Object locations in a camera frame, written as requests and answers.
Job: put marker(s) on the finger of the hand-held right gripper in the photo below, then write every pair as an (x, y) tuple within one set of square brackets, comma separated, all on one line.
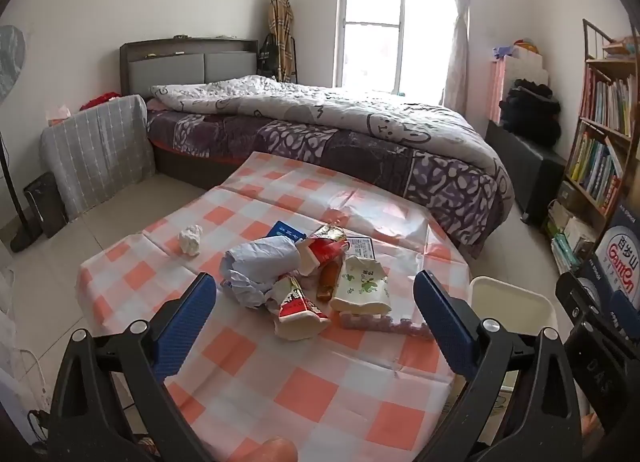
[(625, 309), (580, 304)]

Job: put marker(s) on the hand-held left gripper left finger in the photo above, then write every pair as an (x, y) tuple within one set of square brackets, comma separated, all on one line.
[(185, 322)]

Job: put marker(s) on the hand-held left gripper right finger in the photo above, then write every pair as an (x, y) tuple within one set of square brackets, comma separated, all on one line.
[(440, 317)]

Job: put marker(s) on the white plastic bin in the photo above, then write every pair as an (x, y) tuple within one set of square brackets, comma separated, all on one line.
[(505, 302)]

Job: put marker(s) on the white tissue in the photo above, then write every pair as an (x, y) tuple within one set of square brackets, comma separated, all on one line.
[(190, 240)]

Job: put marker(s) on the crushed red white paper cup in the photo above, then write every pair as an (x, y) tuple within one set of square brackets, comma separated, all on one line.
[(297, 312)]

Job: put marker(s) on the blue cardboard box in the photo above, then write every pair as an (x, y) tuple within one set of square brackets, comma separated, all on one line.
[(284, 232)]

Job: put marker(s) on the red snack wrapper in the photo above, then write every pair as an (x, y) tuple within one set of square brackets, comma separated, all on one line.
[(325, 248)]

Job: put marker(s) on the printed cardboard box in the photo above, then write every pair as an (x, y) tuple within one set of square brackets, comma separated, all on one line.
[(617, 262)]

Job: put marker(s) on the clear pack of pink pieces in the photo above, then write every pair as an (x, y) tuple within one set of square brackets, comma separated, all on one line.
[(385, 324)]

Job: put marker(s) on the stack of lying books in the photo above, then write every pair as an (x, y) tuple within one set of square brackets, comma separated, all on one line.
[(570, 237)]

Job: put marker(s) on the green patterned paper cup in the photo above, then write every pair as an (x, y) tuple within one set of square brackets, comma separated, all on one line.
[(362, 287)]

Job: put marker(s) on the crumpled grey paper bag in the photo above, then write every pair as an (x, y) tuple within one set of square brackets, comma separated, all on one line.
[(260, 262)]

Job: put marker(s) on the white printed label paper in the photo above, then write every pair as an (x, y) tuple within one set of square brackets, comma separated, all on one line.
[(361, 247)]

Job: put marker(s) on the pink checked tablecloth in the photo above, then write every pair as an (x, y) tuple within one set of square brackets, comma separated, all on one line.
[(300, 392)]

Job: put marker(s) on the row of colourful thin books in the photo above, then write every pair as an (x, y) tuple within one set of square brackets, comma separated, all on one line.
[(595, 166)]

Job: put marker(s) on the person's knee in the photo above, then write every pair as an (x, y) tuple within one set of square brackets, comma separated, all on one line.
[(272, 449)]

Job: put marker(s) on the purple patterned blanket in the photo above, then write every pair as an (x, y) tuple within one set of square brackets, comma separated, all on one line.
[(350, 156)]

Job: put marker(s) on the grey checked covered cabinet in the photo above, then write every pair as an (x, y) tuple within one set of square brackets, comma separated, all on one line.
[(100, 151)]

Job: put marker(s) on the pile of black clothes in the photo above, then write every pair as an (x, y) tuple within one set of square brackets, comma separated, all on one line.
[(530, 111)]

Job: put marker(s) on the row of upright books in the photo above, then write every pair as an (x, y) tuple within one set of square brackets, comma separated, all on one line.
[(607, 104)]

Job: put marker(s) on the pink white stepped shelf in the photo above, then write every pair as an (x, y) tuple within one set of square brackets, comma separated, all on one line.
[(500, 86)]

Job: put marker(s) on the red cloth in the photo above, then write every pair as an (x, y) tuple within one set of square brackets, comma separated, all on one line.
[(97, 100)]

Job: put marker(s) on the wooden bookshelf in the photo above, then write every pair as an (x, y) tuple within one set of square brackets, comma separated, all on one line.
[(595, 61)]

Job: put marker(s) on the pink tissue box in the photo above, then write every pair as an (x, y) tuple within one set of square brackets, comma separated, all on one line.
[(57, 114)]

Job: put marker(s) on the white cartoon print duvet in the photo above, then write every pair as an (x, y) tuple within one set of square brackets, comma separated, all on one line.
[(310, 101)]

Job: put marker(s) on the dark wooden bed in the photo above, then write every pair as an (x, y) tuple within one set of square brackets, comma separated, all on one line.
[(170, 64)]

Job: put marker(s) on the white curtain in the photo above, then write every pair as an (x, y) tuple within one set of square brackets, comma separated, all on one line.
[(459, 41)]

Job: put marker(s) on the black bag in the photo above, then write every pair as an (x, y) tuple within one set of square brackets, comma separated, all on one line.
[(267, 56)]

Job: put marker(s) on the window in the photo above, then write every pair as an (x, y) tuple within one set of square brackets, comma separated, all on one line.
[(380, 16)]

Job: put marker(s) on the plaid bag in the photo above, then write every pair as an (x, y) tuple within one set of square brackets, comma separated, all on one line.
[(282, 31)]

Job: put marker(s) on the standing fan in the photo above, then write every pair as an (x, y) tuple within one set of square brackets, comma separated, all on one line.
[(10, 61)]

